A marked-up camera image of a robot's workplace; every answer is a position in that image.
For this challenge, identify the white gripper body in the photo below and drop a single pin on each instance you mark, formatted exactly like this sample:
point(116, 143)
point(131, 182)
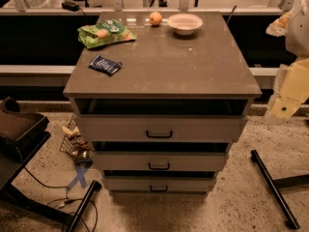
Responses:
point(298, 33)

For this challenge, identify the grey drawer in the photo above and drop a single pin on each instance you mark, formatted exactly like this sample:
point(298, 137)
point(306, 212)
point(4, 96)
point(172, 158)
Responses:
point(127, 184)
point(158, 162)
point(160, 128)

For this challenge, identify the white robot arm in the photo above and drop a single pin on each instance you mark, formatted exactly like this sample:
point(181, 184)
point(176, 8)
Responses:
point(294, 26)

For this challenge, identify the grey drawer cabinet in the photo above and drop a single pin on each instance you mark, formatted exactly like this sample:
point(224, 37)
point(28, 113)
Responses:
point(204, 74)

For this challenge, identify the black stand leg right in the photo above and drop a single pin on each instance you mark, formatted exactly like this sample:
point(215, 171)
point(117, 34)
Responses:
point(276, 185)

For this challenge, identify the white bowl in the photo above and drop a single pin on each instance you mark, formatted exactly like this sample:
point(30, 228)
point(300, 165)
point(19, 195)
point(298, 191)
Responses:
point(184, 24)

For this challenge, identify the orange fruit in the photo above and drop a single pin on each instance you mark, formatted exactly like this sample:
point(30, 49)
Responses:
point(155, 18)

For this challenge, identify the blue snack packet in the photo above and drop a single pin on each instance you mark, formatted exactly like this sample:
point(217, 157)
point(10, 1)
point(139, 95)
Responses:
point(103, 65)

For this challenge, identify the green snack bag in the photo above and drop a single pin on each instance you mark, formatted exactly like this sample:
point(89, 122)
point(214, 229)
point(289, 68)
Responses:
point(110, 31)

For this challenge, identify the blue tape cross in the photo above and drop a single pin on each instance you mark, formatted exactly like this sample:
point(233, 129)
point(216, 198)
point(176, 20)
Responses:
point(80, 169)

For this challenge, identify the black power adapter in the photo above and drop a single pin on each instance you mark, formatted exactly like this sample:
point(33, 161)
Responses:
point(70, 6)

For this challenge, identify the black stand left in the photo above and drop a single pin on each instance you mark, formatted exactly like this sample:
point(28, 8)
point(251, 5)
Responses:
point(22, 134)

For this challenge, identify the wire basket with items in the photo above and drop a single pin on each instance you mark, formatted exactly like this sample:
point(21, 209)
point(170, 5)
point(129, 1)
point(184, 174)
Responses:
point(74, 145)

